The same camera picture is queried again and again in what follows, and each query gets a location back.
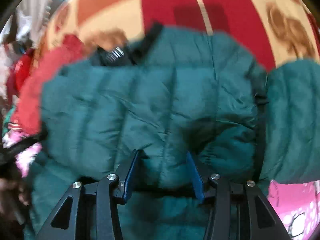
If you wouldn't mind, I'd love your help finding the dark green puffer jacket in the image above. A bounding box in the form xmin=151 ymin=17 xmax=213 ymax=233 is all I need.
xmin=27 ymin=28 xmax=319 ymax=239

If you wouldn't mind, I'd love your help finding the person's left hand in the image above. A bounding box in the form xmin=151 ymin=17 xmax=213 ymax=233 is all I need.
xmin=1 ymin=178 xmax=30 ymax=226

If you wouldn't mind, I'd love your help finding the pink penguin blanket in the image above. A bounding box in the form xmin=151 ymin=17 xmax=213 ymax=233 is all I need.
xmin=267 ymin=180 xmax=319 ymax=239

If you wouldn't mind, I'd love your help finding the red frilled cushion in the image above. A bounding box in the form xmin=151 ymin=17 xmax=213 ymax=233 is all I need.
xmin=8 ymin=34 xmax=84 ymax=135

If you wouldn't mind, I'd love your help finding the red orange patterned bedspread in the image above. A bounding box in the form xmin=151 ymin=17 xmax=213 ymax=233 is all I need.
xmin=34 ymin=0 xmax=319 ymax=69

